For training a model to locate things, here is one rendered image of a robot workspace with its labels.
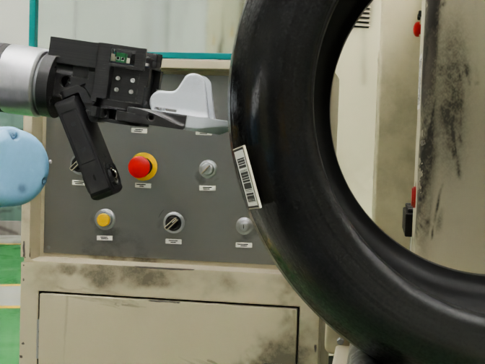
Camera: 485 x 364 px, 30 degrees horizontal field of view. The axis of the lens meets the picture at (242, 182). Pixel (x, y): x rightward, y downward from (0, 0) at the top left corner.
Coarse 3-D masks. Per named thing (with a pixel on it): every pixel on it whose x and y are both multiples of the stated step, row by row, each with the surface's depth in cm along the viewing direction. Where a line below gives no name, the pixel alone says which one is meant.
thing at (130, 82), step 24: (72, 48) 96; (96, 48) 96; (120, 48) 100; (144, 48) 93; (48, 72) 95; (72, 72) 97; (96, 72) 94; (120, 72) 95; (144, 72) 94; (48, 96) 96; (96, 96) 94; (120, 96) 95; (144, 96) 95; (96, 120) 96
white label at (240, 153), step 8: (240, 152) 85; (240, 160) 85; (248, 160) 84; (240, 168) 86; (248, 168) 84; (240, 176) 87; (248, 176) 84; (248, 184) 85; (248, 192) 86; (256, 192) 84; (248, 200) 86; (256, 200) 84; (248, 208) 87; (256, 208) 85
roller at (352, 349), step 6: (354, 348) 96; (348, 354) 99; (354, 354) 93; (360, 354) 92; (366, 354) 91; (348, 360) 94; (354, 360) 90; (360, 360) 89; (366, 360) 89; (372, 360) 89
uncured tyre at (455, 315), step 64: (256, 0) 86; (320, 0) 82; (256, 64) 84; (320, 64) 109; (256, 128) 84; (320, 128) 110; (320, 192) 82; (320, 256) 83; (384, 256) 109; (384, 320) 83; (448, 320) 81
